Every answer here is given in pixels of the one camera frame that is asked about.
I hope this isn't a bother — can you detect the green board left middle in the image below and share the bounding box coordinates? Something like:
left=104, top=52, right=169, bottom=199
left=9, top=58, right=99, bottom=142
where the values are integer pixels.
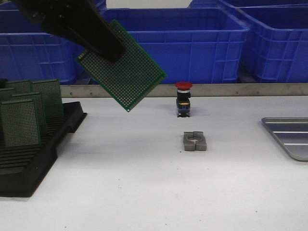
left=0, top=88, right=16, bottom=102

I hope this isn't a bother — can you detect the silver metal tray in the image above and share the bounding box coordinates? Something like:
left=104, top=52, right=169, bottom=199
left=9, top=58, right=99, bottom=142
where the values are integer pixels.
left=261, top=117, right=308, bottom=162

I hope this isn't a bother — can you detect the black slotted board rack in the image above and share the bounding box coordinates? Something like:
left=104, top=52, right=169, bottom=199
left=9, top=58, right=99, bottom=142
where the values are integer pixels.
left=0, top=102, right=87, bottom=197

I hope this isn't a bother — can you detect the blue left plastic crate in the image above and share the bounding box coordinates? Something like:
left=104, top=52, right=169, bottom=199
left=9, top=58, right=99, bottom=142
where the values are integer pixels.
left=0, top=10, right=83, bottom=85

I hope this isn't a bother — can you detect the grey metal clamp block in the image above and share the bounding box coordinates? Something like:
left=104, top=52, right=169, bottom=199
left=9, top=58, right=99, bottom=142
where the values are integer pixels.
left=183, top=131, right=207, bottom=151

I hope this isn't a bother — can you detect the blue centre plastic crate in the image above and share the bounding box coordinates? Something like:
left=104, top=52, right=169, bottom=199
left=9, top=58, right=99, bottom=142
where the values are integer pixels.
left=103, top=8, right=249, bottom=84

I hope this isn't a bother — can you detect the blue plastic crate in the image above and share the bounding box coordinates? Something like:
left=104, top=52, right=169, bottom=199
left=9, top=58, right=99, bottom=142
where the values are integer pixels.
left=103, top=8, right=249, bottom=84
left=0, top=10, right=83, bottom=85
left=237, top=6, right=308, bottom=83

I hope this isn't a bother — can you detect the green perforated circuit board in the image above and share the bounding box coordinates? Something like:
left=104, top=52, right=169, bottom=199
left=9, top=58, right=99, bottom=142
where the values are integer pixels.
left=77, top=20, right=167, bottom=112

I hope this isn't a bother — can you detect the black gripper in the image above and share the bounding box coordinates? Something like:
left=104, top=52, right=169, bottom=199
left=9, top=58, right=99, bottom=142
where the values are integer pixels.
left=13, top=0, right=125, bottom=62

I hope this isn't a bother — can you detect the green board back left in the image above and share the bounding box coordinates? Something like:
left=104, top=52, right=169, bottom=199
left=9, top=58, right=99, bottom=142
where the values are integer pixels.
left=5, top=79, right=32, bottom=93

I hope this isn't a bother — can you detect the green board middle row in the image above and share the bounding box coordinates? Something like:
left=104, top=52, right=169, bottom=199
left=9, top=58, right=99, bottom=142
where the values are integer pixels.
left=11, top=91, right=47, bottom=135

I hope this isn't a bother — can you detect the green board back right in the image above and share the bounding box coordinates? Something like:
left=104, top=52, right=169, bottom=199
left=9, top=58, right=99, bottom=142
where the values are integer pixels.
left=32, top=79, right=64, bottom=118

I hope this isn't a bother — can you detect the blue far right crate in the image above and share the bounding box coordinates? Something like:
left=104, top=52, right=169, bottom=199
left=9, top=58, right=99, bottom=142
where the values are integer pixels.
left=188, top=0, right=308, bottom=8

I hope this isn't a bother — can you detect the blue far left crate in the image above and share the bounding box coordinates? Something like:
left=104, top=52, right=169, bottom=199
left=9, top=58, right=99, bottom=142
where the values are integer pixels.
left=0, top=0, right=106, bottom=13

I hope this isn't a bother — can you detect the red emergency stop button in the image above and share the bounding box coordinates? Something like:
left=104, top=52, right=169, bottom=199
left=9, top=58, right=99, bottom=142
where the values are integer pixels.
left=175, top=81, right=193, bottom=117

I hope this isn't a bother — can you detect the metal table edge rail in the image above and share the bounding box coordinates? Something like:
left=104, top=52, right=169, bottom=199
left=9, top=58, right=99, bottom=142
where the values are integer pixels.
left=61, top=83, right=308, bottom=98

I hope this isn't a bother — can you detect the blue right plastic crate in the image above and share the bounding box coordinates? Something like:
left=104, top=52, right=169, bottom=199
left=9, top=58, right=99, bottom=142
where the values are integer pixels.
left=237, top=6, right=308, bottom=83

